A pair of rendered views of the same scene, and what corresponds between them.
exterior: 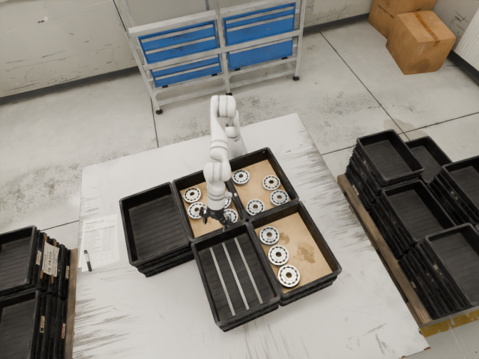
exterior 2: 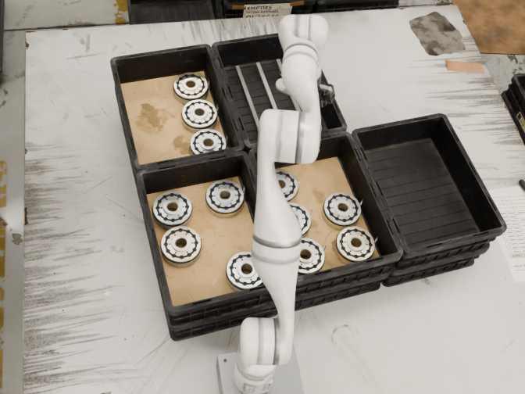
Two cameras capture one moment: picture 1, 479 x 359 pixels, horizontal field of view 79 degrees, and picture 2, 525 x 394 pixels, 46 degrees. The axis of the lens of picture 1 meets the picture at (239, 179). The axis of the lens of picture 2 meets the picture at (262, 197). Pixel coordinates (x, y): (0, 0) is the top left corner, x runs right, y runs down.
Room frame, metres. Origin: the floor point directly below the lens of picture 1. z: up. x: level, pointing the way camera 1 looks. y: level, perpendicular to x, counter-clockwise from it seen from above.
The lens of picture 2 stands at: (1.62, -0.13, 2.27)
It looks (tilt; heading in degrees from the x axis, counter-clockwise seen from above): 59 degrees down; 169
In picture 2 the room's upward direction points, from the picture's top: 10 degrees clockwise
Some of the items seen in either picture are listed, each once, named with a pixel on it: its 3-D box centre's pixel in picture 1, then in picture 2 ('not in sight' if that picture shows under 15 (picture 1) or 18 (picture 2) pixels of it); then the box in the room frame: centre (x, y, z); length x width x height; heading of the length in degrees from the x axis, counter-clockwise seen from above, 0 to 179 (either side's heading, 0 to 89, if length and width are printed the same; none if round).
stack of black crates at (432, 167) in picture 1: (421, 167); not in sight; (1.25, -1.46, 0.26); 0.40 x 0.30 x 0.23; 9
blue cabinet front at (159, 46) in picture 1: (183, 55); not in sight; (2.71, 0.38, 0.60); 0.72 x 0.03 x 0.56; 99
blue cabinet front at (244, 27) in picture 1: (260, 38); not in sight; (2.83, -0.41, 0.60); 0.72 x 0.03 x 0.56; 99
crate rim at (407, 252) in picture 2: (152, 220); (425, 180); (0.74, 0.48, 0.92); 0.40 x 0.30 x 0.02; 15
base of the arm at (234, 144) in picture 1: (234, 142); (255, 366); (1.23, 0.00, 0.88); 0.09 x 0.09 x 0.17; 12
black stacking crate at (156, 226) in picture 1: (155, 224); (419, 190); (0.74, 0.48, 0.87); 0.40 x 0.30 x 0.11; 15
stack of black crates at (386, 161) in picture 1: (379, 172); not in sight; (1.19, -1.06, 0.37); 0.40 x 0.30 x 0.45; 9
